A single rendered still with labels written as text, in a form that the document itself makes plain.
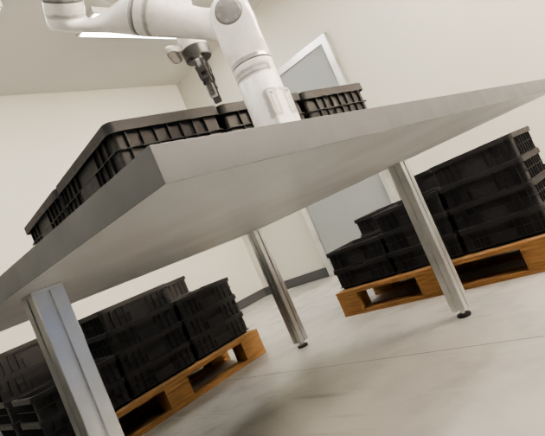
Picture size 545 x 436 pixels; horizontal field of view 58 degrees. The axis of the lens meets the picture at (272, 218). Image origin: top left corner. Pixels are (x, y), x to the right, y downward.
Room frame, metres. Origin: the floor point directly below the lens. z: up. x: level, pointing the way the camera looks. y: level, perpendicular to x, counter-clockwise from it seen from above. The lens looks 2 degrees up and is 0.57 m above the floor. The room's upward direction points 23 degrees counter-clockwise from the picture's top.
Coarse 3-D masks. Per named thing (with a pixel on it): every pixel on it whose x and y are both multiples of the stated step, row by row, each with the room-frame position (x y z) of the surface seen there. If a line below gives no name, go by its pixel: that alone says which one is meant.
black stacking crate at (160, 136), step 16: (144, 128) 1.05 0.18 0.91; (160, 128) 1.07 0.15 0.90; (176, 128) 1.10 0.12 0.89; (192, 128) 1.12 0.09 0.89; (208, 128) 1.15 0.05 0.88; (112, 144) 1.00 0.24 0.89; (128, 144) 1.01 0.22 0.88; (144, 144) 1.03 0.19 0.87; (96, 160) 1.07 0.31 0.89; (112, 160) 1.02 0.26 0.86; (128, 160) 1.00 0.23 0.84; (80, 176) 1.16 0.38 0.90; (96, 176) 1.09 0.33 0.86; (112, 176) 1.05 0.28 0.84; (64, 192) 1.26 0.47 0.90; (80, 192) 1.18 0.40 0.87
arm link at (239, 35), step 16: (224, 0) 1.01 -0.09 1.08; (240, 0) 1.01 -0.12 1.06; (224, 16) 1.01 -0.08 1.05; (240, 16) 1.01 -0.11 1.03; (224, 32) 1.02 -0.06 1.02; (240, 32) 1.01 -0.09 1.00; (256, 32) 1.01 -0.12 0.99; (224, 48) 1.03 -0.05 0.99; (240, 48) 1.01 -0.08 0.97; (256, 48) 1.01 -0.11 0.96
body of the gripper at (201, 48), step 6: (198, 42) 1.29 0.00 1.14; (204, 42) 1.30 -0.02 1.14; (186, 48) 1.29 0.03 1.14; (192, 48) 1.29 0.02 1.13; (198, 48) 1.29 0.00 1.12; (204, 48) 1.30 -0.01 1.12; (186, 54) 1.30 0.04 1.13; (192, 54) 1.29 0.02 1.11; (198, 54) 1.29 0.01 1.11; (204, 54) 1.31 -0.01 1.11; (210, 54) 1.32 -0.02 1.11; (186, 60) 1.31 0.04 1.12; (192, 60) 1.30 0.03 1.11; (204, 60) 1.33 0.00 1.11; (192, 66) 1.34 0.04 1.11; (204, 72) 1.30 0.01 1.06
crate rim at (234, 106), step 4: (292, 96) 1.35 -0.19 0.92; (296, 96) 1.36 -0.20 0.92; (296, 100) 1.35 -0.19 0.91; (300, 100) 1.37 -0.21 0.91; (224, 104) 1.19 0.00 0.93; (228, 104) 1.20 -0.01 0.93; (232, 104) 1.20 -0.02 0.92; (236, 104) 1.21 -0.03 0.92; (240, 104) 1.22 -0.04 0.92; (244, 104) 1.23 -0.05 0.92; (216, 108) 1.19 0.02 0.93; (220, 108) 1.18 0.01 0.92; (224, 108) 1.19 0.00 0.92; (228, 108) 1.19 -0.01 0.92; (232, 108) 1.20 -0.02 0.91; (236, 108) 1.21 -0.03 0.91; (240, 108) 1.22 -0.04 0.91; (244, 108) 1.22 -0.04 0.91; (220, 112) 1.18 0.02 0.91; (224, 112) 1.18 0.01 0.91
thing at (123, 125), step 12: (204, 108) 1.15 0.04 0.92; (120, 120) 1.00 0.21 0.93; (132, 120) 1.02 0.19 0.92; (144, 120) 1.04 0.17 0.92; (156, 120) 1.06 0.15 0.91; (168, 120) 1.07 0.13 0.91; (180, 120) 1.10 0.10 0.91; (96, 132) 1.01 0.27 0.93; (108, 132) 0.99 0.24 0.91; (96, 144) 1.03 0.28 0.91; (84, 156) 1.09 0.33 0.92; (72, 168) 1.16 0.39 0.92; (60, 192) 1.26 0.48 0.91
